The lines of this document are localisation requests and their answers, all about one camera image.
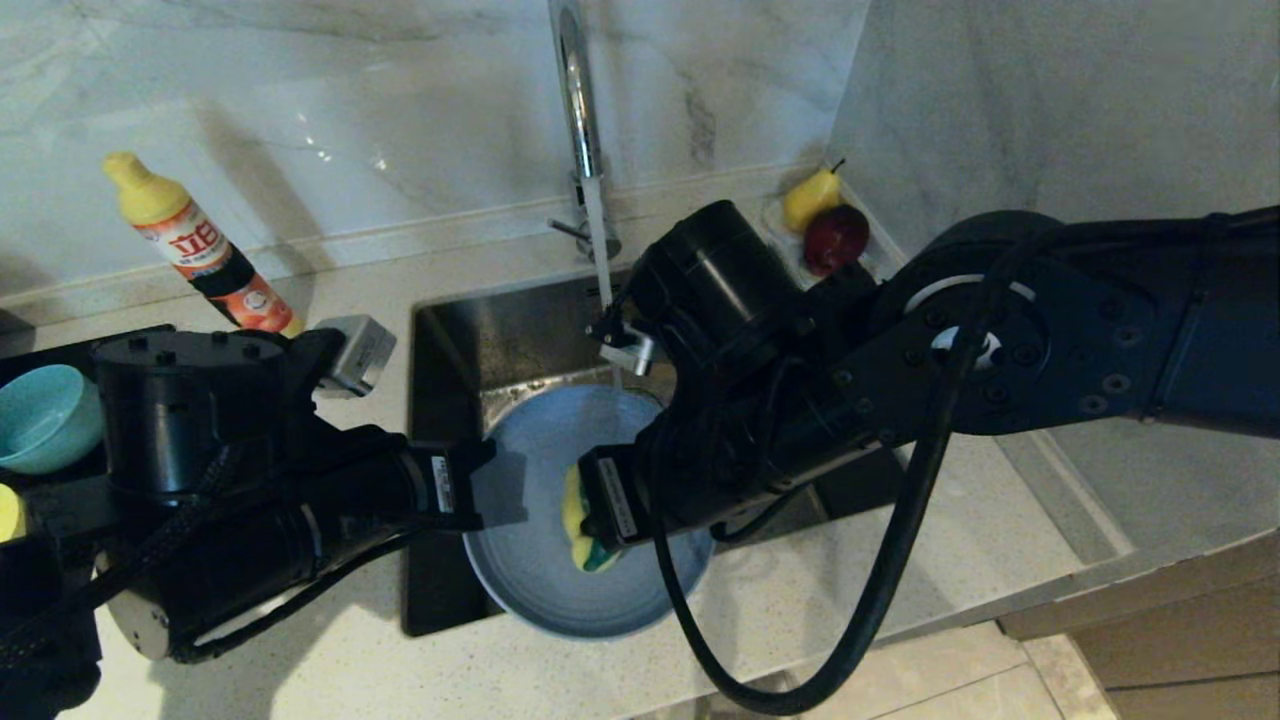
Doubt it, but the green and yellow sponge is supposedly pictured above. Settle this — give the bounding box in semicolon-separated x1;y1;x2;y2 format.
562;462;621;573

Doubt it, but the grey-blue plate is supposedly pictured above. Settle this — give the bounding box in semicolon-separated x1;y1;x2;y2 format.
463;385;716;639

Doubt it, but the orange dish soap bottle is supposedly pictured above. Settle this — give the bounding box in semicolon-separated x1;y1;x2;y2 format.
103;152;306;339

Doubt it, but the teal bowl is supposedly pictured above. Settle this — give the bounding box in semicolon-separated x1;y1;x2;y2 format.
0;364;106;475

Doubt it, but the stainless steel sink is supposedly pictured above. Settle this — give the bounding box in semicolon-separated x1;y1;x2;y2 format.
402;268;926;637

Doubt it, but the black right wrist motor cylinder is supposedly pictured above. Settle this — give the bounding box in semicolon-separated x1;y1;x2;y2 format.
628;200;806;376

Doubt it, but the small white dish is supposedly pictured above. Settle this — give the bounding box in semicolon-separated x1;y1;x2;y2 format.
762;198;881;291

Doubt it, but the red apple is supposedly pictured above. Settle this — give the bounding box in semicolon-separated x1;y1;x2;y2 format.
803;204;871;277

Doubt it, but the yellow pear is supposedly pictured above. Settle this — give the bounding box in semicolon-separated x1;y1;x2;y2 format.
781;158;846;235

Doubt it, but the black induction cooktop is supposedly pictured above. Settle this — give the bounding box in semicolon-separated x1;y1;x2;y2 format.
0;325;176;501

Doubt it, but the chrome kitchen faucet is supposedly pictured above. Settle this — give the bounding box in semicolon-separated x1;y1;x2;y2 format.
546;0;623;311

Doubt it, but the wooden cabinet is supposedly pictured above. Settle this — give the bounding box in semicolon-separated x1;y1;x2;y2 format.
997;530;1280;720

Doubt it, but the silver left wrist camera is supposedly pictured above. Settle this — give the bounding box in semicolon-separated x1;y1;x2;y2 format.
315;315;398;399

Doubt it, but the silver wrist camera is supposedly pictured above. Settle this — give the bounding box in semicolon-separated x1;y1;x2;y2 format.
588;310;661;379
315;315;398;399

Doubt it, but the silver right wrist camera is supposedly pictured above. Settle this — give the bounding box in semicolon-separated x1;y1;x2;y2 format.
588;310;661;379

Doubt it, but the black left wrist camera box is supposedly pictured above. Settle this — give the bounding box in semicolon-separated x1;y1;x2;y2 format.
92;328;346;501

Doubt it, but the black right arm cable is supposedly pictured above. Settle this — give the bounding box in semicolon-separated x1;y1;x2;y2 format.
650;215;1280;716

